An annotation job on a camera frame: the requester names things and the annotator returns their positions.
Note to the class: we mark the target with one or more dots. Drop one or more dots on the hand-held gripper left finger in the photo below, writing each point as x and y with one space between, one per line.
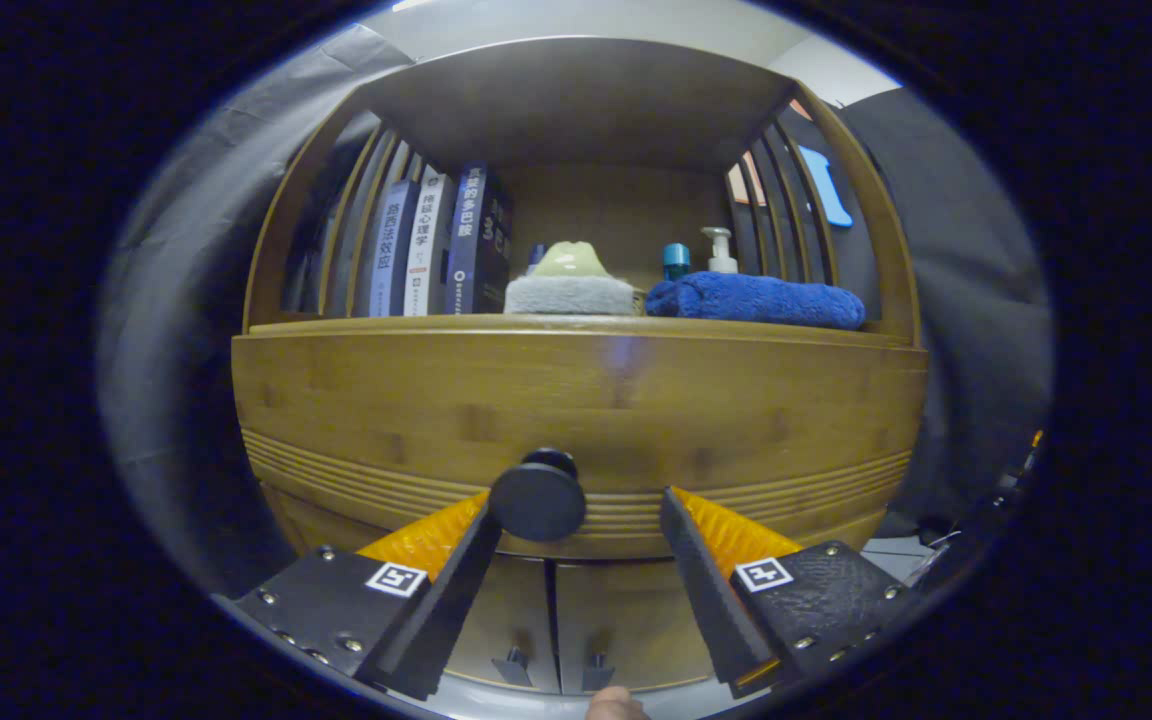
436 625

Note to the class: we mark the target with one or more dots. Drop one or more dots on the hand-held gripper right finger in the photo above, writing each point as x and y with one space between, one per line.
711 600

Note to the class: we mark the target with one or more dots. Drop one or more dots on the wooden drawer with black knob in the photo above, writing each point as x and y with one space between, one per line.
636 400

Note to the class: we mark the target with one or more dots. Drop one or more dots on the pale green scrubbing brush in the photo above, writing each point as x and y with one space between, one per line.
568 295

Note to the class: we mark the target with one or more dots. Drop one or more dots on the wooden countertop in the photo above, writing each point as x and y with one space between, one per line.
436 325

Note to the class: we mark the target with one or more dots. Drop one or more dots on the wooden cabinet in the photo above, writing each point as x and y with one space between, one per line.
586 210

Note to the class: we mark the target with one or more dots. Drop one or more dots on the black equipment with orange part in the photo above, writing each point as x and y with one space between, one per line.
986 520

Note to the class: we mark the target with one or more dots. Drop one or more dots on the blue folded towel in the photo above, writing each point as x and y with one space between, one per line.
756 300

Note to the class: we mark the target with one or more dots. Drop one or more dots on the white pump bottle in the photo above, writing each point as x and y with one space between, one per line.
721 262

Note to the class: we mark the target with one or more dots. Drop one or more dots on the teal bottle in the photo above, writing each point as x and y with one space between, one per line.
676 262

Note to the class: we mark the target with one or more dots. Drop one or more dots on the white book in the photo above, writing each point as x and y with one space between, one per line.
426 250

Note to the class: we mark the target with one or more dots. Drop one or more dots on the light blue book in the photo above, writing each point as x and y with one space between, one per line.
394 250

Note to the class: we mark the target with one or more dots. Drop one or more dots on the white bottle with blue cap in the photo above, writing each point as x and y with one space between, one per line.
535 256

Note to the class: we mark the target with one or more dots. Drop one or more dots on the dark blue book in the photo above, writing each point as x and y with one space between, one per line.
466 240

